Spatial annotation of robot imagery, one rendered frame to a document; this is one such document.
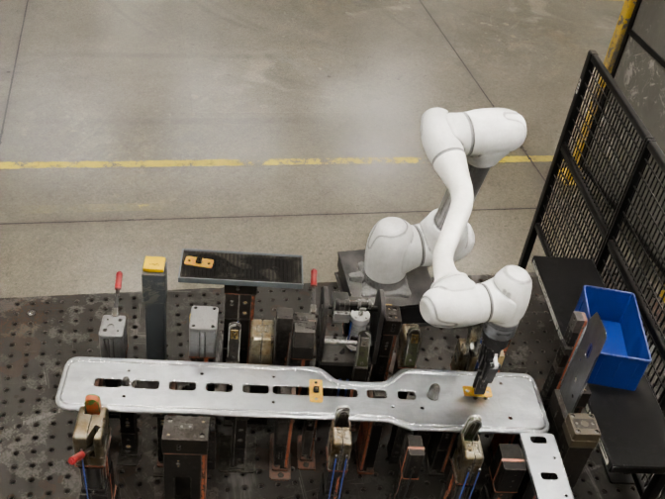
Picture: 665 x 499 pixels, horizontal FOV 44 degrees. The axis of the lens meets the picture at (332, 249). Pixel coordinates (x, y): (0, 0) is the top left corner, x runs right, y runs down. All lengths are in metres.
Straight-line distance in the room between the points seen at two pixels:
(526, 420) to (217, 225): 2.55
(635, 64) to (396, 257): 2.48
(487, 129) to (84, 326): 1.52
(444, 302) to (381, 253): 0.83
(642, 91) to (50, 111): 3.57
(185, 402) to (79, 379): 0.30
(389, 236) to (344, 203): 2.00
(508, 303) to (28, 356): 1.59
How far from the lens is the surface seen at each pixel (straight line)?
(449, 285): 2.09
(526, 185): 5.35
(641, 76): 4.91
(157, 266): 2.49
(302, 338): 2.44
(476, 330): 2.47
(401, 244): 2.85
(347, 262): 3.11
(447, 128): 2.43
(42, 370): 2.86
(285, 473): 2.56
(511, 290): 2.12
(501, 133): 2.48
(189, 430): 2.23
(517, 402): 2.49
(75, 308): 3.05
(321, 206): 4.77
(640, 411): 2.58
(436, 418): 2.38
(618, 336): 2.79
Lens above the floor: 2.77
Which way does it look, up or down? 38 degrees down
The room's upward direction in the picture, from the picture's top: 8 degrees clockwise
